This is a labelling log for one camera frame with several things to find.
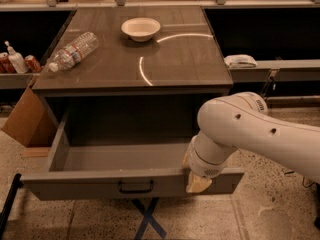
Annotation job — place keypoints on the clear plastic water bottle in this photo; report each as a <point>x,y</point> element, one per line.
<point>74,52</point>

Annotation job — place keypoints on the white folded cloth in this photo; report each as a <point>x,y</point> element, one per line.
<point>240,61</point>

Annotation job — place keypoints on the black pole left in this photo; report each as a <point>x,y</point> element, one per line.
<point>4,214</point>

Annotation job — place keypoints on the red can at edge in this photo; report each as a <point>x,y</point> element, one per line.
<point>5,64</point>

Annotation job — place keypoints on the white paper bowl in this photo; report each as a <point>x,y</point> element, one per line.
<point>141,29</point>

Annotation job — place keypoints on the brown cardboard box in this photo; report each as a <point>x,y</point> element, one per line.
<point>30,125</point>

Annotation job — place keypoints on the black stand right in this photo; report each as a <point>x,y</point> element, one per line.
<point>317,219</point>

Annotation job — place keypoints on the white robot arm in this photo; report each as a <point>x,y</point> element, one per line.
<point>241,121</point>

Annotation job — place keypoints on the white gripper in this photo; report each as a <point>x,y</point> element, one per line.
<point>204,167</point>

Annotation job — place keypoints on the red soda can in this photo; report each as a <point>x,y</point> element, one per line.
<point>33,64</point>

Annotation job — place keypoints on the white pump bottle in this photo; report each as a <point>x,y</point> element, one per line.
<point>16,59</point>

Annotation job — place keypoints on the grey top drawer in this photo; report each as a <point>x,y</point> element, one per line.
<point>104,153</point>

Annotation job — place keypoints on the grey drawer cabinet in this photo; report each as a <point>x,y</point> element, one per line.
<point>181,66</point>

